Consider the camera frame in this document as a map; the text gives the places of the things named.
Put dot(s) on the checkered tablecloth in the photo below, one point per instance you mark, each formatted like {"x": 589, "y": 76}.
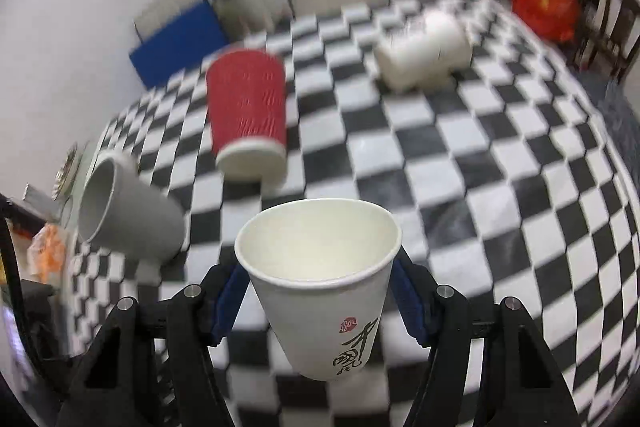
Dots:
{"x": 400, "y": 187}

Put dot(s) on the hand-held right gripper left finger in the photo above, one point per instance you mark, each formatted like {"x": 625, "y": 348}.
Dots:
{"x": 226, "y": 307}

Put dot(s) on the white printed paper cup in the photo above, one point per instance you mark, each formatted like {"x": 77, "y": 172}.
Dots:
{"x": 320, "y": 287}

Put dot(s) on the red plastic bag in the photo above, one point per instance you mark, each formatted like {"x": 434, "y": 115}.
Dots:
{"x": 545, "y": 12}

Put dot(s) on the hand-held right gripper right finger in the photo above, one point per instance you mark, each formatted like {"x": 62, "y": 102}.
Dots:
{"x": 406, "y": 302}

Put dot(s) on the orange packet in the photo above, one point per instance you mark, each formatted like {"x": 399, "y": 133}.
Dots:
{"x": 47, "y": 252}

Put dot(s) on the grey paper cup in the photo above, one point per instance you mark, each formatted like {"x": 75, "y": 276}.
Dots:
{"x": 130, "y": 217}

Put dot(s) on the red ribbed paper cup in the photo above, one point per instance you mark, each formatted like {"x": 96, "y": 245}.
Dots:
{"x": 246, "y": 107}

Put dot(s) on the wooden chair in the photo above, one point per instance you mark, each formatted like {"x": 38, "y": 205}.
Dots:
{"x": 607, "y": 32}

